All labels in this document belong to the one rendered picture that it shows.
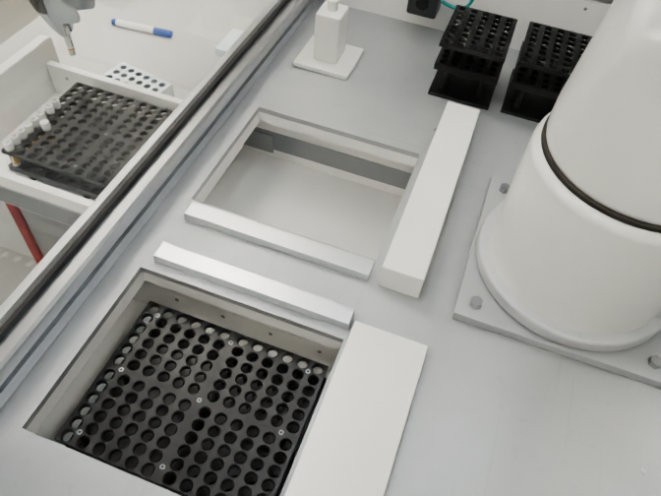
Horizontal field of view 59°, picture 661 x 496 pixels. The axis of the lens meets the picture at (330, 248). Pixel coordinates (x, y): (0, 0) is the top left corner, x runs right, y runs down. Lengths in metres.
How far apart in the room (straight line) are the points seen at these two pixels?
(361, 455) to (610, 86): 0.37
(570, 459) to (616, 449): 0.05
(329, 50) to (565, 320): 0.54
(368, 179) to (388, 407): 0.44
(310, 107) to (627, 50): 0.50
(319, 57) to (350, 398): 0.56
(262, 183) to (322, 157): 0.10
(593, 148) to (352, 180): 0.49
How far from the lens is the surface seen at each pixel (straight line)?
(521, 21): 1.07
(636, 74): 0.50
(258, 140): 0.96
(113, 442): 0.64
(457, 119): 0.84
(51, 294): 0.64
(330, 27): 0.93
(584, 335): 0.66
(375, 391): 0.59
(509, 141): 0.89
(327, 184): 0.93
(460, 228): 0.74
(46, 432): 0.74
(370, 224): 0.88
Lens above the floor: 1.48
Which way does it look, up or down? 51 degrees down
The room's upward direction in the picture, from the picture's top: 6 degrees clockwise
